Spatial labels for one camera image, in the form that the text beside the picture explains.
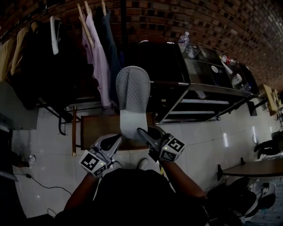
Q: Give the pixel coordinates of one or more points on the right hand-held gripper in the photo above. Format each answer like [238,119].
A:
[170,150]

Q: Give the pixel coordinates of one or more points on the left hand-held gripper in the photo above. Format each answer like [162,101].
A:
[92,163]

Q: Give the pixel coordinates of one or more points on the stainless steel kitchen cart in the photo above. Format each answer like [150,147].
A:
[199,72]

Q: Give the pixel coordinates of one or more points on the person's left forearm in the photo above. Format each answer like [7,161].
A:
[81,192]

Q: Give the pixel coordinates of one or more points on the person's right forearm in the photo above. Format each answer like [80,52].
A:
[181,178]

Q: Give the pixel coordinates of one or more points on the person's right white shoe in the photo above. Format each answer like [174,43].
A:
[143,163]

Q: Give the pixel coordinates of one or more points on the person in black clothes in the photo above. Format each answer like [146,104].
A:
[137,198]

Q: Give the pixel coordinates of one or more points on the lilac garment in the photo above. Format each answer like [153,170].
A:
[99,66]

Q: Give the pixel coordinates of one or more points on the purple garment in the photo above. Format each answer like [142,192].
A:
[121,59]

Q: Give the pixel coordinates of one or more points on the black garment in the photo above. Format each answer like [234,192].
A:
[48,77]

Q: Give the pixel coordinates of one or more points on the white round bowl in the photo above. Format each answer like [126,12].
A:
[214,68]

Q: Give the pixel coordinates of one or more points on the clear glass cup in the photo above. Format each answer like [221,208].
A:
[192,51]

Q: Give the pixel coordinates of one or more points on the clear water bottle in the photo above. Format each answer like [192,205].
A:
[184,42]

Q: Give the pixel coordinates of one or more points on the white long plastic spoon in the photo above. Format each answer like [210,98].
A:
[226,67]

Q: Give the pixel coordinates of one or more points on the white striped mug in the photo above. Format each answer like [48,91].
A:
[237,80]

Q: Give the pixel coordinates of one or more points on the black metal stand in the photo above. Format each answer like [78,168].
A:
[252,109]

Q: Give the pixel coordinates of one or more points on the clear bottle blue cap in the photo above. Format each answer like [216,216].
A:
[245,87]

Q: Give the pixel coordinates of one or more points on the brown wooden table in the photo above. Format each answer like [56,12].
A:
[254,168]

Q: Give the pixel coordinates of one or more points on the clear bottle red label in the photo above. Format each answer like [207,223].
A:
[227,59]

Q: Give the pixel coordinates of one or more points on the white and black machine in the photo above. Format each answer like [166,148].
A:
[243,198]

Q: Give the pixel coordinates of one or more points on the white clothes hanger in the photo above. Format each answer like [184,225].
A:
[54,42]

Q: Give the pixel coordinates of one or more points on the black metal clothes rack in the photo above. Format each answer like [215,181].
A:
[123,22]

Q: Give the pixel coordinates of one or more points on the wooden clothes hanger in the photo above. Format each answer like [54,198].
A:
[103,7]
[85,28]

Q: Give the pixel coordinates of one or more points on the light wooden desks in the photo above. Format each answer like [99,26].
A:
[268,97]

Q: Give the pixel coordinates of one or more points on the tan garment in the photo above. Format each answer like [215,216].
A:
[20,48]

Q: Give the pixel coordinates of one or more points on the white dotted mat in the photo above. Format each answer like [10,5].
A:
[272,217]

